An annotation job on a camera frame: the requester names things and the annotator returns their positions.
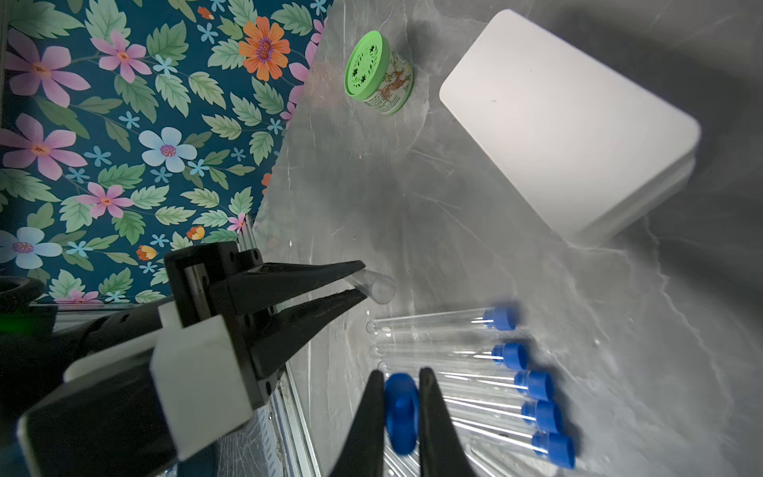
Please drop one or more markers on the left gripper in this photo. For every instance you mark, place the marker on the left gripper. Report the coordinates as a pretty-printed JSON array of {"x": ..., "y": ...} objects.
[{"x": 134, "y": 392}]

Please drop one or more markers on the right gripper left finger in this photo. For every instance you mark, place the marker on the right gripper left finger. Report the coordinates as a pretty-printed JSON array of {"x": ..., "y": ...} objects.
[{"x": 362, "y": 454}]

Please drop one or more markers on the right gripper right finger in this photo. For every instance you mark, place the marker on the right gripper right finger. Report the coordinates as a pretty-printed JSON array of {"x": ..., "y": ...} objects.
[{"x": 440, "y": 451}]

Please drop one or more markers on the blue stopper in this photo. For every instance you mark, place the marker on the blue stopper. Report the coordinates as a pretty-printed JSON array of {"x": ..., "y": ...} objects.
[{"x": 401, "y": 413}]

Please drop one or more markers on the test tube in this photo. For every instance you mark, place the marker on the test tube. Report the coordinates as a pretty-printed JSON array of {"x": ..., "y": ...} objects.
[
  {"x": 555, "y": 448},
  {"x": 377, "y": 286},
  {"x": 511, "y": 356},
  {"x": 514, "y": 414},
  {"x": 502, "y": 319},
  {"x": 478, "y": 378}
]

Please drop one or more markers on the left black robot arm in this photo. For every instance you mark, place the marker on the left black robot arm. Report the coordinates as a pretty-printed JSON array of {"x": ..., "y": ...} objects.
[{"x": 137, "y": 391}]

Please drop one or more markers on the green lidded small jar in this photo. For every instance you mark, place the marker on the green lidded small jar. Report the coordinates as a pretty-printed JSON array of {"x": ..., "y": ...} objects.
[{"x": 377, "y": 75}]

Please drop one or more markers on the white rectangular plastic box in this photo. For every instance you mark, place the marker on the white rectangular plastic box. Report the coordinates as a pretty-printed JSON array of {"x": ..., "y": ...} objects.
[{"x": 589, "y": 150}]

